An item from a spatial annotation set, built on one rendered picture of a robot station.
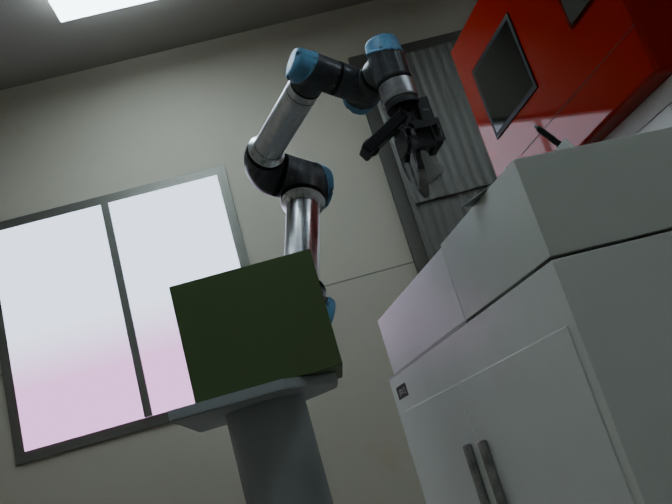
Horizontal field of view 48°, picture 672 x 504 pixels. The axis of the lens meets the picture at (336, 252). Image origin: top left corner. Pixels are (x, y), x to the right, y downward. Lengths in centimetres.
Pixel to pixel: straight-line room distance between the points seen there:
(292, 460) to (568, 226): 69
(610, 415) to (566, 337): 11
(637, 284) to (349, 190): 295
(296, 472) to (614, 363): 66
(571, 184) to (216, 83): 330
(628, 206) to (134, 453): 300
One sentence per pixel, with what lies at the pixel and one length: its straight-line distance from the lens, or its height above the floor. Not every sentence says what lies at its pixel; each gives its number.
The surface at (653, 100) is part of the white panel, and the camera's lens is 183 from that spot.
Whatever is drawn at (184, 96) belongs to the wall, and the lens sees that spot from 422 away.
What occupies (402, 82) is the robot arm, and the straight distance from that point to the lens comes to 157.
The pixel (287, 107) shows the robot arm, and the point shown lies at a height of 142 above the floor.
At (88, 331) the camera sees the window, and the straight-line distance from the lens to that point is 387.
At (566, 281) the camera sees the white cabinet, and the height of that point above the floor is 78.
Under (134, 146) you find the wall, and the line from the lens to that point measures 414.
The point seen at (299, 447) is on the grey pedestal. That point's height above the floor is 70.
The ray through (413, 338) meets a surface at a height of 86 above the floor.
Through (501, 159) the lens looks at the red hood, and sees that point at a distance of 236.
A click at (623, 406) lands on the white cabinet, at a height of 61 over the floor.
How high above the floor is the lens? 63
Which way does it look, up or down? 16 degrees up
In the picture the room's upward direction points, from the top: 17 degrees counter-clockwise
